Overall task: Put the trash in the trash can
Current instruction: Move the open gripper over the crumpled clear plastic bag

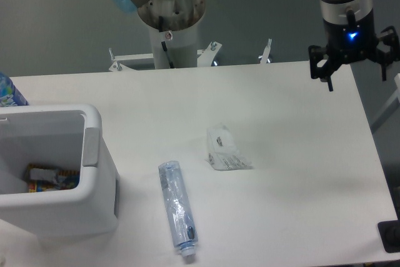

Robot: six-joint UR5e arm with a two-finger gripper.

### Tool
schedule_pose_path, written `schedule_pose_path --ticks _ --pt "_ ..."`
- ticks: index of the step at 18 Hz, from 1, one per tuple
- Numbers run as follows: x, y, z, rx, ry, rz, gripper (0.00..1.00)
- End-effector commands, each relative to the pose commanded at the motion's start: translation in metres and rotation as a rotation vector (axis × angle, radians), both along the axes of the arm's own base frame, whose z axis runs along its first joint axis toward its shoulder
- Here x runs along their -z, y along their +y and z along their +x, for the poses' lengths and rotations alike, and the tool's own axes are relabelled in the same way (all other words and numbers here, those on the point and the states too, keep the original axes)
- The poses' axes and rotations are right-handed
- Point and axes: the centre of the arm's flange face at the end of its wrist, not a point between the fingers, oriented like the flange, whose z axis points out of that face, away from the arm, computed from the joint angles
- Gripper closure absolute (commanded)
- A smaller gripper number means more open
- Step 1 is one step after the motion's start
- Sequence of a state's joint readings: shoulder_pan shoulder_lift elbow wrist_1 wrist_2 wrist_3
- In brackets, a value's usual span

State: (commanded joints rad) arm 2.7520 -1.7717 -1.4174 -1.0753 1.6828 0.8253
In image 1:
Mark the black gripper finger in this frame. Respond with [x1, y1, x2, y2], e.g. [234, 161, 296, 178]
[308, 45, 343, 92]
[367, 26, 399, 81]

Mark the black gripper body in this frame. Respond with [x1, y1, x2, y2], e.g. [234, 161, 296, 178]
[321, 8, 378, 63]

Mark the clear plastic wrapper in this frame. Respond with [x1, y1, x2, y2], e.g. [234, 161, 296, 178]
[206, 124, 253, 171]

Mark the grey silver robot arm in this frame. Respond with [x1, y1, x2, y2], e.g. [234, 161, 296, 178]
[113, 0, 399, 83]

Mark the white plastic trash can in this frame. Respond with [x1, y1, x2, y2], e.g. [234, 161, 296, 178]
[1, 104, 119, 237]

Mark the black table clamp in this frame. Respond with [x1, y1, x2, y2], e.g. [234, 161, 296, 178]
[377, 220, 399, 253]

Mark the crushed clear plastic bottle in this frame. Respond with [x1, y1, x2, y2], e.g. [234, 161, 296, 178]
[158, 161, 198, 259]

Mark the colourful snack wrapper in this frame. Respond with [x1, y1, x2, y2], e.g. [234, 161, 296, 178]
[24, 164, 81, 193]

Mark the blue labelled bottle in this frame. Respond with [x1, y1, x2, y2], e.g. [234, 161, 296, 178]
[1, 73, 29, 107]

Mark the white pedestal base frame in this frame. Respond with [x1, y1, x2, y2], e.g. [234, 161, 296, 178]
[108, 38, 273, 72]

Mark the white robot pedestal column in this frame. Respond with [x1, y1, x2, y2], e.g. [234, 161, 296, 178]
[137, 0, 207, 69]

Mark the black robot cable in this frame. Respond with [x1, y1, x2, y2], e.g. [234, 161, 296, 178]
[157, 15, 175, 69]

